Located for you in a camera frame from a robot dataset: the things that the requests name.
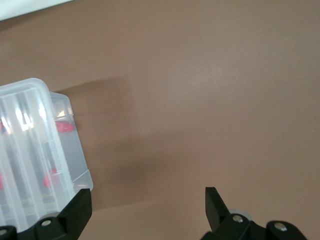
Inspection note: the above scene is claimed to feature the clear ribbed plastic lid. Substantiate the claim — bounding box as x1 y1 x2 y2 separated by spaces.
0 77 76 233

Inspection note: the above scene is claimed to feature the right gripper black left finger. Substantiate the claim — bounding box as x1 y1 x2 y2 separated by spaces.
0 188 94 240

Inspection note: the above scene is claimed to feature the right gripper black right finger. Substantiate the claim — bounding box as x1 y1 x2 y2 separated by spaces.
199 186 309 240

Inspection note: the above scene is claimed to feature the clear plastic storage box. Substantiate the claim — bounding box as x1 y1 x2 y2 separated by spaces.
0 91 94 233

